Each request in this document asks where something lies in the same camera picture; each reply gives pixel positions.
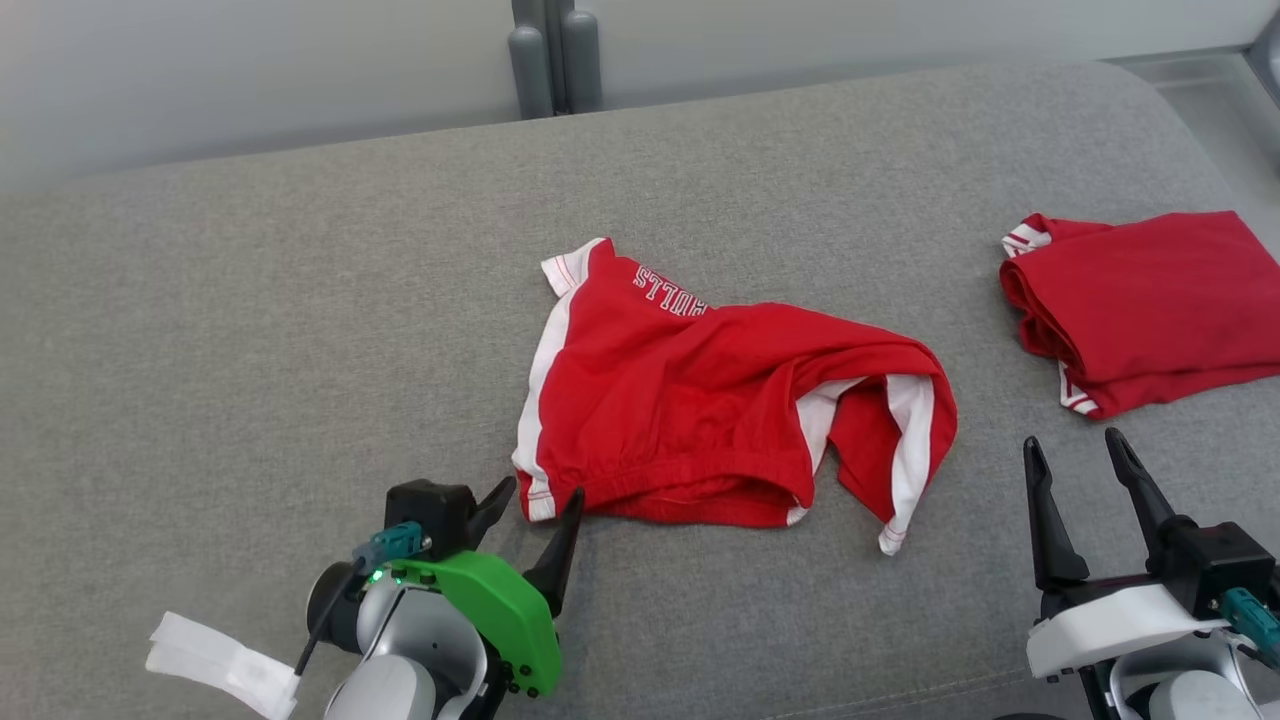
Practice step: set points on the red white jersey shorts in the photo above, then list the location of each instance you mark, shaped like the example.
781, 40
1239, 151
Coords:
680, 400

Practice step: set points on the grey metal post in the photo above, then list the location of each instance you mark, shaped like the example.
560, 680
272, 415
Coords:
582, 55
530, 65

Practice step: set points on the white tape tag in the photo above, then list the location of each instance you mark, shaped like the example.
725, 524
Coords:
220, 665

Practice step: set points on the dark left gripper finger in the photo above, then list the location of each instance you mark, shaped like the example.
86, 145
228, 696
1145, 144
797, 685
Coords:
558, 570
490, 510

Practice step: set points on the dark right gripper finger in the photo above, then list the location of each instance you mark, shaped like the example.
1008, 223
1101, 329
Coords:
1050, 540
1140, 490

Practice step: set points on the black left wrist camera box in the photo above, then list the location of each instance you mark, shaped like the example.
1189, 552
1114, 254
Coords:
430, 515

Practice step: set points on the red white jersey top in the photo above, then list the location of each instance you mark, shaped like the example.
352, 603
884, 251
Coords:
1150, 300

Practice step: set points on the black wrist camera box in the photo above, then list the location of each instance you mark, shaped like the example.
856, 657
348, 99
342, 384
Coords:
1220, 560
430, 515

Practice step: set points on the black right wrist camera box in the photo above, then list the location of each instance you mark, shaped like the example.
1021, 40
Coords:
1220, 560

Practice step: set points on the grey fabric sofa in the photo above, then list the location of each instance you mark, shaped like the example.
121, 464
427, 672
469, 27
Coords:
250, 350

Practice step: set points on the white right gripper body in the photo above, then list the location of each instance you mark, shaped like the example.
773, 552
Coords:
1100, 625

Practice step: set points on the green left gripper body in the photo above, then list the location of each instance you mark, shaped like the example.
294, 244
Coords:
500, 610

